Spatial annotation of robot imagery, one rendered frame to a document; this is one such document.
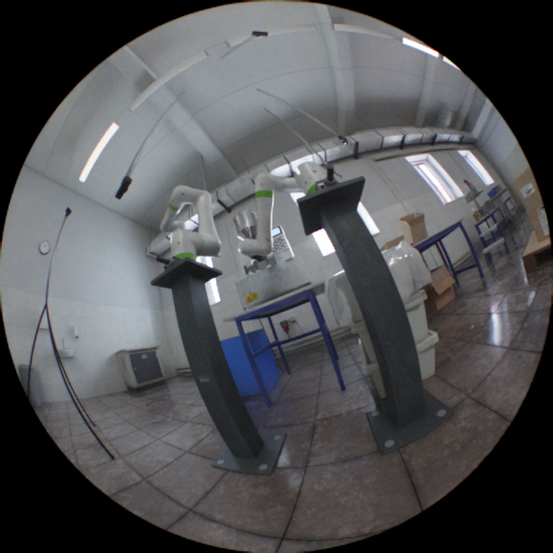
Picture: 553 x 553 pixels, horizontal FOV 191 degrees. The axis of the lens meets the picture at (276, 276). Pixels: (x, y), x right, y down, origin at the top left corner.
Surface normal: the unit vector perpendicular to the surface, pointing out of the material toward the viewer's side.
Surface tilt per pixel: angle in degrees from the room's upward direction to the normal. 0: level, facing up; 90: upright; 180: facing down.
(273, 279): 90
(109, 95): 180
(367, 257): 90
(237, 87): 180
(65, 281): 90
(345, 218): 90
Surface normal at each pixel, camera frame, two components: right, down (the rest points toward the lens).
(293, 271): -0.29, -0.18
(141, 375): 0.90, -0.39
